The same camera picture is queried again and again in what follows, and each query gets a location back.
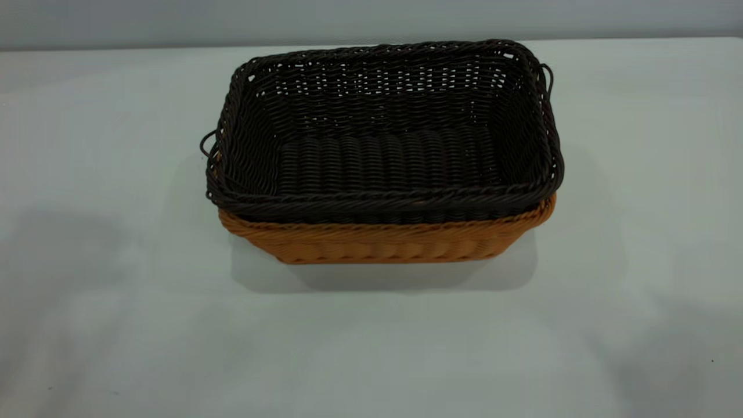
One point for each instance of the light brown wicker basket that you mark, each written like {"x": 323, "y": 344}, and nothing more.
{"x": 383, "y": 242}

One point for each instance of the dark brown wicker basket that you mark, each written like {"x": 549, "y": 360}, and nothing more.
{"x": 383, "y": 157}

